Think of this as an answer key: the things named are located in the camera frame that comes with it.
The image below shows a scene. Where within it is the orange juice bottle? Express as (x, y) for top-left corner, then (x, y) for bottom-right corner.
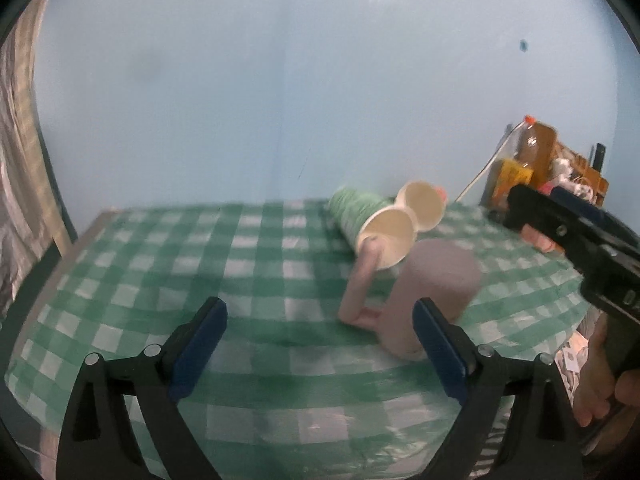
(480, 115), (556, 209)

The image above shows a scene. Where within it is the brown shelf with clutter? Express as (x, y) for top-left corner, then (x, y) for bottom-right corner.
(538, 141), (608, 208)

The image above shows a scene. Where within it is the white cable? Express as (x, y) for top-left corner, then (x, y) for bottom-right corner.
(454, 127), (524, 204)

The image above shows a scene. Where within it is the red paper cup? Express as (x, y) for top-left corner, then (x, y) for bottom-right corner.
(395, 181), (447, 232)

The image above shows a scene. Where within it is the right hand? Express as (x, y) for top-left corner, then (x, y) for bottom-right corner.
(519, 221), (640, 428)

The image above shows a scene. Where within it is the grey striped curtain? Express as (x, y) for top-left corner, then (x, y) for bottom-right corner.
(1, 0), (72, 316)

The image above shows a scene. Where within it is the green paper cup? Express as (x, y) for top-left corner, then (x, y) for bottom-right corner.
(328, 188), (418, 270)

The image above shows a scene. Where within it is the pink mug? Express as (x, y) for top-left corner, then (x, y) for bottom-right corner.
(338, 237), (483, 361)

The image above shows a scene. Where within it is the green checkered tablecloth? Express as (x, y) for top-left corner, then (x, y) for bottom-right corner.
(4, 199), (601, 480)

